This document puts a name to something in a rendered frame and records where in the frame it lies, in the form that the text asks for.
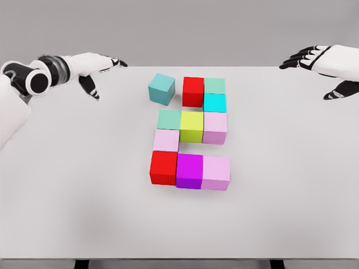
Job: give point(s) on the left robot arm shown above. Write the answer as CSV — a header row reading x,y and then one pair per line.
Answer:
x,y
16,92

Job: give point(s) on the pale pink cube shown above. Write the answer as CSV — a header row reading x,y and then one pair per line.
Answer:
x,y
215,127
165,140
215,173

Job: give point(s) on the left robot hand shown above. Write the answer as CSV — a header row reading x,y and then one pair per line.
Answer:
x,y
89,65

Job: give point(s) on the mint green cube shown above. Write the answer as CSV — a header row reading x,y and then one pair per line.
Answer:
x,y
215,85
169,119

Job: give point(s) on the cyan cube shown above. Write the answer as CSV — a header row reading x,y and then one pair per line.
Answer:
x,y
215,103

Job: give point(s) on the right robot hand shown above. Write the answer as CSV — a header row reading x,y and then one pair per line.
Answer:
x,y
336,63

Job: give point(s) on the yellow-green cube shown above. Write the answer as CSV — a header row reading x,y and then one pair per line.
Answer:
x,y
191,126

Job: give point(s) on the magenta cube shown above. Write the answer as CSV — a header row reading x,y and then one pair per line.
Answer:
x,y
189,171

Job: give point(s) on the teal cube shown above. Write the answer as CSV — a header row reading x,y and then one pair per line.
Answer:
x,y
160,89

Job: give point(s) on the red cube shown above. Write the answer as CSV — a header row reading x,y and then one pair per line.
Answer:
x,y
193,92
163,167

